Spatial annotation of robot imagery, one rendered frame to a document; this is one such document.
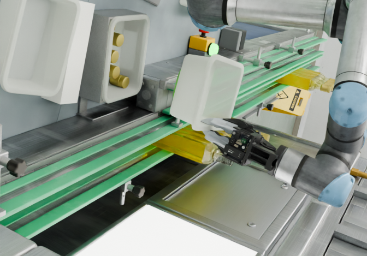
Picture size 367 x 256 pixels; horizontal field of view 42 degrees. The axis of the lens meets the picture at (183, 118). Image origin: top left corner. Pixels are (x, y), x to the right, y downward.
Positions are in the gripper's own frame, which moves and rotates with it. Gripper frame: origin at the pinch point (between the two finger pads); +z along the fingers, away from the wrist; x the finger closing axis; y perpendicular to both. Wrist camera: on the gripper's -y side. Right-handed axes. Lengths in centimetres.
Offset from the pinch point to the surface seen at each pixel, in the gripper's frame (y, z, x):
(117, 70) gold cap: -2.2, 30.0, -2.5
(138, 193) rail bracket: 5.2, 7.6, 21.5
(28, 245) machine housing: 70, -13, 6
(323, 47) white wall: -611, 106, -63
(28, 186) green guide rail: 34.1, 16.9, 20.0
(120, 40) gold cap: -0.6, 30.9, -10.2
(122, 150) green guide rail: 7.9, 14.5, 13.2
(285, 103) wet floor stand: -363, 67, 15
